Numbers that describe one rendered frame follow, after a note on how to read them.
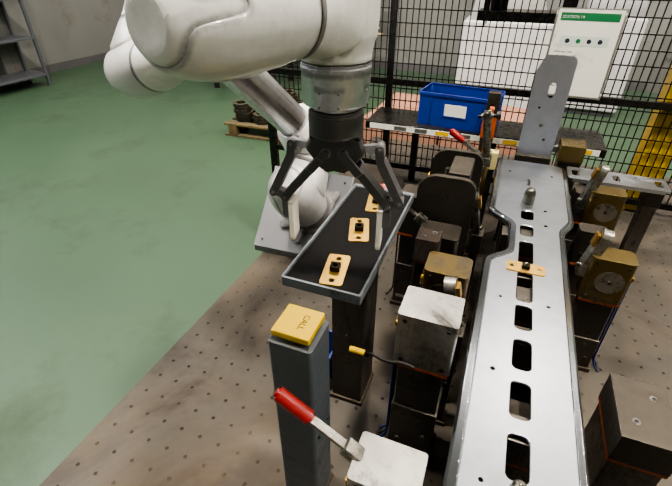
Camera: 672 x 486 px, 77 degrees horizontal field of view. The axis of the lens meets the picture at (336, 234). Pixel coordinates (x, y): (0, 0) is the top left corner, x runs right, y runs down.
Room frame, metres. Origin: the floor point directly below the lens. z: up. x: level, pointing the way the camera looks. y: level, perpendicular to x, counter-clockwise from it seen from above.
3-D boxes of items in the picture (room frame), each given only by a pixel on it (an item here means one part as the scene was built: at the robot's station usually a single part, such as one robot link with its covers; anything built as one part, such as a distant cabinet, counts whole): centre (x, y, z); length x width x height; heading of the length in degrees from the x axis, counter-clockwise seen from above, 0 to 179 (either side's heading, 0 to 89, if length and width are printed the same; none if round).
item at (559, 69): (1.46, -0.72, 1.17); 0.12 x 0.01 x 0.34; 68
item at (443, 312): (0.54, -0.15, 0.90); 0.13 x 0.08 x 0.41; 68
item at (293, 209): (0.58, 0.07, 1.26); 0.03 x 0.01 x 0.07; 168
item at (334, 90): (0.57, 0.00, 1.46); 0.09 x 0.09 x 0.06
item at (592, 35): (1.69, -0.91, 1.30); 0.23 x 0.02 x 0.31; 68
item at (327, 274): (0.57, 0.00, 1.17); 0.08 x 0.04 x 0.01; 168
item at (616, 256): (0.77, -0.64, 0.87); 0.12 x 0.07 x 0.35; 68
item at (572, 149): (1.42, -0.83, 0.88); 0.08 x 0.08 x 0.36; 68
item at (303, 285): (0.69, -0.04, 1.16); 0.37 x 0.14 x 0.02; 158
